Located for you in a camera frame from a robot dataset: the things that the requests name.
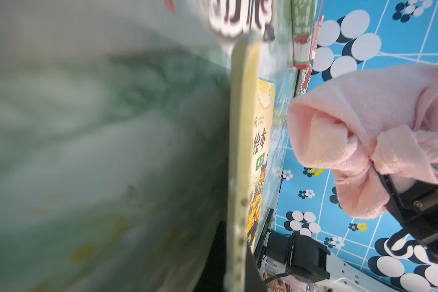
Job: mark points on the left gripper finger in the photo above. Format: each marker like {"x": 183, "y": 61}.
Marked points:
{"x": 417, "y": 212}

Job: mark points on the yellow Chinese history picture book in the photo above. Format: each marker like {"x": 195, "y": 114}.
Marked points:
{"x": 251, "y": 119}

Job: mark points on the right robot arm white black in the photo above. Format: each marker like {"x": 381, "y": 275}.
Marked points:
{"x": 296, "y": 263}

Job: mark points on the green red dinosaur book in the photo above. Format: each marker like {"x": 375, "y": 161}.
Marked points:
{"x": 303, "y": 22}

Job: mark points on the red brown illustrated book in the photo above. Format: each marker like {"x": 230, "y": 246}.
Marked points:
{"x": 304, "y": 75}

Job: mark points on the pink cloth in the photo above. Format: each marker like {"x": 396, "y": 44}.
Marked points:
{"x": 369, "y": 123}

